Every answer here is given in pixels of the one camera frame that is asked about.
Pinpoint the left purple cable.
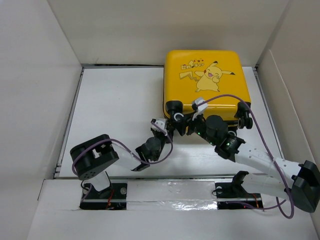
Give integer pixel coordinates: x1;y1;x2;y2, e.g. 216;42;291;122
71;119;174;208

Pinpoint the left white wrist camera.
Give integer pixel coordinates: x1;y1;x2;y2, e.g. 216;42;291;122
150;118;168;135

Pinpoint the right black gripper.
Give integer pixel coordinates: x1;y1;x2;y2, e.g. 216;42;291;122
171;110;217;147

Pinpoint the yellow hard-shell suitcase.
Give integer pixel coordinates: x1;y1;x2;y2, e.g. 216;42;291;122
162;50;253;136

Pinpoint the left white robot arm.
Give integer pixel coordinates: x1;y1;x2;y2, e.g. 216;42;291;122
69;120;174;199

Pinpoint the metal rail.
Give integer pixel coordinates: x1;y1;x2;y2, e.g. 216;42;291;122
110;174;235;180

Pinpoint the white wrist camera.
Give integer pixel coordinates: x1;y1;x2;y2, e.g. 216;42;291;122
192;97;208;121
150;118;168;135

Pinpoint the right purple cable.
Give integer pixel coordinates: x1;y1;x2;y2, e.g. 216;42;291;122
194;94;295;220

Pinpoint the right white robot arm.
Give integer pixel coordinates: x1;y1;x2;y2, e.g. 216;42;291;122
187;115;320;213

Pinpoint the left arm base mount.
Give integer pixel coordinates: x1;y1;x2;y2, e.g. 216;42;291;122
79;182;128;211

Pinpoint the purple cable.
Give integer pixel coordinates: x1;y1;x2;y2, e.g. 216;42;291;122
194;94;295;220
71;119;174;208

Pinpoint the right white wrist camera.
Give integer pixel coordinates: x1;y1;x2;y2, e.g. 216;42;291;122
192;97;208;121

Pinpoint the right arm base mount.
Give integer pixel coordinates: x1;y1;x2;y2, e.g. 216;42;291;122
211;171;264;210

